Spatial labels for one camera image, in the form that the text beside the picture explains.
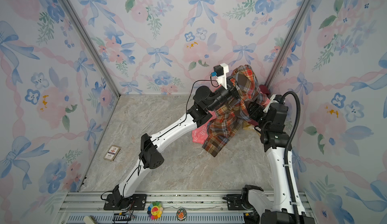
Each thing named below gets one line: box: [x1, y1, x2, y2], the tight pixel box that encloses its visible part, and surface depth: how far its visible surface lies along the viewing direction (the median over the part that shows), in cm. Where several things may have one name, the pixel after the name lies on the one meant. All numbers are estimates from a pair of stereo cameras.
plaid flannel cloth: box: [202, 64, 271, 157], surface depth 69 cm
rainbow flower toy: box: [147, 201, 164, 220], surface depth 72 cm
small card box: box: [103, 144, 121, 162], surface depth 90 cm
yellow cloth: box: [242, 124, 255, 131], surface depth 100 cm
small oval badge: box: [176, 207, 187, 222], surface depth 72 cm
